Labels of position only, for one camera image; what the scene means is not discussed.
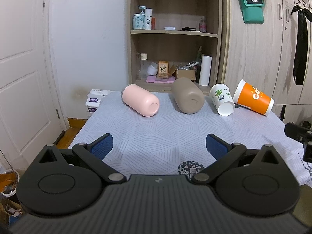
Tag small cardboard box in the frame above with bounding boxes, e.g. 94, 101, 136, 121
169, 65, 196, 81

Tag grey patterned table cloth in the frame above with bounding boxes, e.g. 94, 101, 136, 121
73, 91, 311, 185

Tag small white cup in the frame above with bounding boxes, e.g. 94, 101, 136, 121
148, 62, 158, 76

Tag teal pump bottle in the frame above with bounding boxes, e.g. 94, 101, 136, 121
133, 6, 146, 30

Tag white paper towel roll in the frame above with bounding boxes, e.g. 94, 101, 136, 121
199, 55, 212, 86

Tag flat white tin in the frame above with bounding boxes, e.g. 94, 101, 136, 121
164, 27, 176, 31

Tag wooden wardrobe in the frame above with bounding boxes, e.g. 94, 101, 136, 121
217, 0, 311, 124

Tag orange paper cup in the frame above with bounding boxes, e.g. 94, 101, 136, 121
233, 79, 274, 116

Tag pink tumbler cup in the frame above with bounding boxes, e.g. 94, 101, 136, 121
122, 84, 160, 117

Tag small wooden floral box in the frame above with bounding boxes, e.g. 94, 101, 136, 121
157, 61, 169, 79

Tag small pink bottle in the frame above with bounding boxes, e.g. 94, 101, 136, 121
199, 16, 207, 33

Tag taupe tumbler cup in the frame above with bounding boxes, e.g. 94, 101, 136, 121
171, 78, 205, 114

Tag white tissue packs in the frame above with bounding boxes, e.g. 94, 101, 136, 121
85, 89, 113, 117

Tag white tube bottle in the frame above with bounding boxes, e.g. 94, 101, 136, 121
144, 8, 152, 30

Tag wooden bookshelf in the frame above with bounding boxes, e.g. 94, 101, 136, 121
127, 0, 223, 95

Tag teal hanging pouch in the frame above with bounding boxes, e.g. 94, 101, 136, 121
239, 0, 264, 24

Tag clear bottle beige cap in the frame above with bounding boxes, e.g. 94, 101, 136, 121
140, 53, 148, 79

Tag white floral paper cup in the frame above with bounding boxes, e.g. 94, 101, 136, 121
209, 83, 235, 116

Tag white door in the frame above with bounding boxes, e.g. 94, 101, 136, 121
1, 0, 63, 170

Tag pink flat box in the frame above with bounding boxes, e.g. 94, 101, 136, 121
146, 75, 175, 83

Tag white bucket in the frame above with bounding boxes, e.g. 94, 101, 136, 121
1, 169, 20, 197

